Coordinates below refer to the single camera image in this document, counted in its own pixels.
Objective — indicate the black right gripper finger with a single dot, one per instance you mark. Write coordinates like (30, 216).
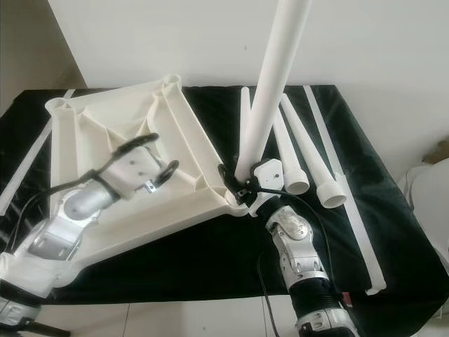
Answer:
(230, 184)

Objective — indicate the black table frame bar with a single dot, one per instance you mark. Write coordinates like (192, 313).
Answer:
(52, 328)

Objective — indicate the white tapered table leg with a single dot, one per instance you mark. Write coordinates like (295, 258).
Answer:
(244, 112)
(287, 151)
(312, 151)
(280, 70)

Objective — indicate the white rounded object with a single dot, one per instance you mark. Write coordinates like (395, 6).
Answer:
(424, 196)

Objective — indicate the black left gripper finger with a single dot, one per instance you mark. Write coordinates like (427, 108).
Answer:
(172, 173)
(135, 141)

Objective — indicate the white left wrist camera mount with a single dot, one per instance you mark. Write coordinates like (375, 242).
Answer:
(139, 170)

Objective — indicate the long white plastic strip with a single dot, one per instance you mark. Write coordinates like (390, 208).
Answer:
(35, 151)
(358, 225)

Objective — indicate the black table cloth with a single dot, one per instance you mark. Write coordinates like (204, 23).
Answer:
(182, 274)

